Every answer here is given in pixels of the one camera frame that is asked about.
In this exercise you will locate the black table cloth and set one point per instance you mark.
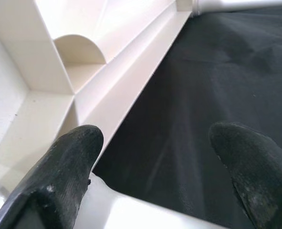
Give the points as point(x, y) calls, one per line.
point(202, 95)

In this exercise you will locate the white plastic table top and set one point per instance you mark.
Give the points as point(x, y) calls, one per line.
point(131, 59)

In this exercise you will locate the white plastic table leg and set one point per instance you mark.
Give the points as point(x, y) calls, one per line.
point(131, 210)
point(226, 3)

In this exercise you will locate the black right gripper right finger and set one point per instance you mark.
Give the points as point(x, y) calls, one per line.
point(257, 167)

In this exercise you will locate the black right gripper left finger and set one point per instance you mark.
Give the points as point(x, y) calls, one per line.
point(59, 171)

